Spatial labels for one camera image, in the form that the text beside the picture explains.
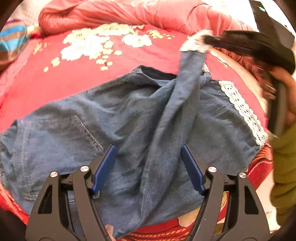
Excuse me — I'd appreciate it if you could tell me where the blue denim pants lace hem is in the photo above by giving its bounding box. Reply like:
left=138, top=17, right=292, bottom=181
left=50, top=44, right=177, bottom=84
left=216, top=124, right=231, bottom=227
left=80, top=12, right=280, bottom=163
left=1, top=33, right=267, bottom=238

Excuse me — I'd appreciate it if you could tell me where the person's right hand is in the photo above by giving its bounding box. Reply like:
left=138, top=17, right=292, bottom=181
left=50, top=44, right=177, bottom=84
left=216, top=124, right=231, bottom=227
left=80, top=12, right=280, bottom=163
left=260, top=66, right=295, bottom=128

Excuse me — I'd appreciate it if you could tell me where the rust red rolled comforter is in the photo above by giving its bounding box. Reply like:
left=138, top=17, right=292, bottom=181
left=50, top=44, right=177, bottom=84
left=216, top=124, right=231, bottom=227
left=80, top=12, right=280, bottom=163
left=38, top=0, right=278, bottom=93

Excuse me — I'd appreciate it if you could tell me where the red floral blanket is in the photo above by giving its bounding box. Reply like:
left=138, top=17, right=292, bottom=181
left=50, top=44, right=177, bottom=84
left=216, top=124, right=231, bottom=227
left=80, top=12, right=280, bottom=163
left=1, top=24, right=273, bottom=240

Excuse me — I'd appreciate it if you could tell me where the striped blue brown towel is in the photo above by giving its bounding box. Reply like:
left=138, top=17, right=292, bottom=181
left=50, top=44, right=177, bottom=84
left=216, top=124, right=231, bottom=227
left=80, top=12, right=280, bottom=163
left=1, top=19, right=30, bottom=72

